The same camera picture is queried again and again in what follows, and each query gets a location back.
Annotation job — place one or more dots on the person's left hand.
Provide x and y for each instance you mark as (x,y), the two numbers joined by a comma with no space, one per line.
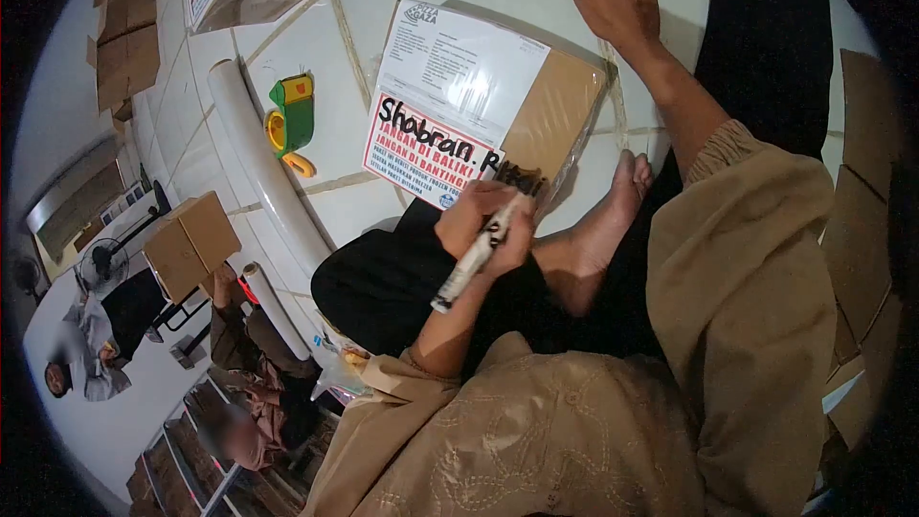
(474,219)

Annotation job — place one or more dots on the person's left fingers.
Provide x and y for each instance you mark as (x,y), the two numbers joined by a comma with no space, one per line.
(518,238)

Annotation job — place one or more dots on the white marker pen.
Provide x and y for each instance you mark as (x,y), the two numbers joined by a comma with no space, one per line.
(474,258)

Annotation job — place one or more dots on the person's legs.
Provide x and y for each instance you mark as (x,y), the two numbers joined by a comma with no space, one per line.
(380,287)

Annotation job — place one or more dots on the plastic-wrapped labelled cardboard parcel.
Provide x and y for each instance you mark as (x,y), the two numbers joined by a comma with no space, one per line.
(467,93)

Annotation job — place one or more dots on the person's body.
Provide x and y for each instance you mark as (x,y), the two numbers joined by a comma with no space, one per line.
(574,431)

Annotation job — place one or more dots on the clear plastic bag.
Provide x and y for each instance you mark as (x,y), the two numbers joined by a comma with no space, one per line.
(339,367)

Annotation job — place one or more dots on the thin white plastic wrap roll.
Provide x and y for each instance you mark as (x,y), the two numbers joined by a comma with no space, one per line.
(276,312)

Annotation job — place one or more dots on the green yellow tape dispenser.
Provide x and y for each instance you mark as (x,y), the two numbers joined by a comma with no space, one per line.
(293,118)

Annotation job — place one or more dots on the long white plastic wrap roll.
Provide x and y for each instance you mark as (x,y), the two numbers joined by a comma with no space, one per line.
(262,165)

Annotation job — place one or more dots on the plain brown cardboard box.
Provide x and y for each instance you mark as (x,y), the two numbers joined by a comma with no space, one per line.
(190,245)

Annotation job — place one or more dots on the flat brown cardboard sheets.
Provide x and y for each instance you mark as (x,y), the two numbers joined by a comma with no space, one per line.
(865,230)

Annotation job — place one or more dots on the black standing fan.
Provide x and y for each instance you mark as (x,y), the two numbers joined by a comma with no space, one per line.
(104,266)

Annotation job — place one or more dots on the stack of folded cardboard boxes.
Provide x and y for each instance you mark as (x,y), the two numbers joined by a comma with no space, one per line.
(128,36)

